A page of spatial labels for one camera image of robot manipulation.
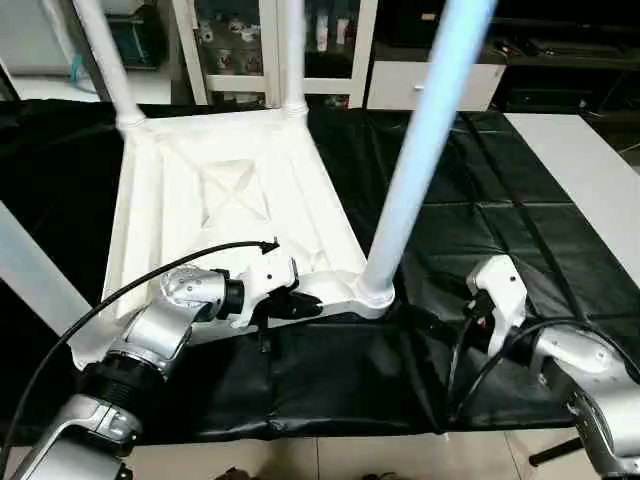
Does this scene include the white plastic table top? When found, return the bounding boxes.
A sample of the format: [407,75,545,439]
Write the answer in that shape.
[70,105,397,369]

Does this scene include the white plastic table leg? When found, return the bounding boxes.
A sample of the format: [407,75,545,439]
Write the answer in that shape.
[0,200,93,339]
[278,0,310,117]
[352,0,499,309]
[70,0,149,131]

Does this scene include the black table mat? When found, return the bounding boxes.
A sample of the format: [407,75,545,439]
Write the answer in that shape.
[0,100,640,446]

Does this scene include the white drawer unit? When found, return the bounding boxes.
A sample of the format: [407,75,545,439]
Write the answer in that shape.
[368,62,507,111]

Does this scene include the white glass door cabinet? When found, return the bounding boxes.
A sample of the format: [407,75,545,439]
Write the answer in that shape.
[172,0,379,109]

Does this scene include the turquoise plastic stand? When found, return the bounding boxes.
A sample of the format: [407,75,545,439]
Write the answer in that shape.
[68,54,97,87]

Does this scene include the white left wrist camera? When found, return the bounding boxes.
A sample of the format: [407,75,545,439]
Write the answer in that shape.
[228,254,302,331]

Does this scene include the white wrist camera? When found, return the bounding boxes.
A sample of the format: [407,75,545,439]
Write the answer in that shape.
[228,254,302,331]
[467,255,529,357]

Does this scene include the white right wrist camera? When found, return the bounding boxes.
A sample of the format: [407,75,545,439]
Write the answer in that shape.
[467,255,529,357]

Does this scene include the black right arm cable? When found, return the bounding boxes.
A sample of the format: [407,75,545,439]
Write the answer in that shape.
[445,315,640,423]

